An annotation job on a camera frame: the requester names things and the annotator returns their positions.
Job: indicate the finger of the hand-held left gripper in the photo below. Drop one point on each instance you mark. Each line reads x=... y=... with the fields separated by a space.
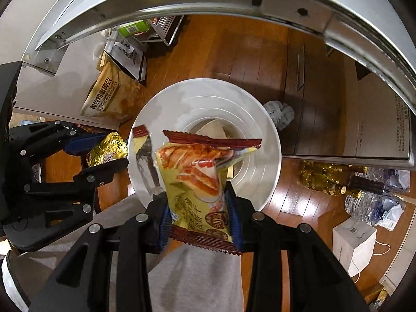
x=78 y=144
x=104 y=169

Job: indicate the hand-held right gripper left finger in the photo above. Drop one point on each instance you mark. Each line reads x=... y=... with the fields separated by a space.
x=162 y=230

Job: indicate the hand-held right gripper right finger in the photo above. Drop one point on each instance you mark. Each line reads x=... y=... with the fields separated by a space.
x=236 y=234

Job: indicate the gold foil wrapper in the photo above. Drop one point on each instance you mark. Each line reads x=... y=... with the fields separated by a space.
x=109 y=148

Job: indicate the yellow snack packet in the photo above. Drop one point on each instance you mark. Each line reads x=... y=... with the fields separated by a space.
x=195 y=175

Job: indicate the white plastic bin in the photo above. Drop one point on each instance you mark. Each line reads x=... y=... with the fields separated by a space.
x=247 y=126

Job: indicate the flour bag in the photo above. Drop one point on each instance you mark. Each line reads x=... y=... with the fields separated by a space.
x=110 y=97

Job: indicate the grey trousers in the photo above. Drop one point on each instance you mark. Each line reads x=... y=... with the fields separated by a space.
x=195 y=282

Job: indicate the yellow cooking oil bottle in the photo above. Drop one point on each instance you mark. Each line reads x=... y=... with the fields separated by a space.
x=317 y=177

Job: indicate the black white paper bag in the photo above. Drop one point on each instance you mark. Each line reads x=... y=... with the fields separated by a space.
x=126 y=55

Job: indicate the white cardboard box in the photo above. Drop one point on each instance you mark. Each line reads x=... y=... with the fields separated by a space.
x=354 y=247

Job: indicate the pack of water bottles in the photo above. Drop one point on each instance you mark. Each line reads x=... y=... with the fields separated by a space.
x=360 y=204

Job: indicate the green carton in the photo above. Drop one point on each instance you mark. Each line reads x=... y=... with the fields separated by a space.
x=133 y=27

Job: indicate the dark wine bottle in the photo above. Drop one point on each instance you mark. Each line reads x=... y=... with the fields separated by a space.
x=367 y=185

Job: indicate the blue white plastic bag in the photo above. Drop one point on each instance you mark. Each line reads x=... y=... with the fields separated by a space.
x=388 y=214

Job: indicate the white cabinet panel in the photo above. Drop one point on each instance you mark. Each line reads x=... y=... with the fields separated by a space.
x=373 y=120

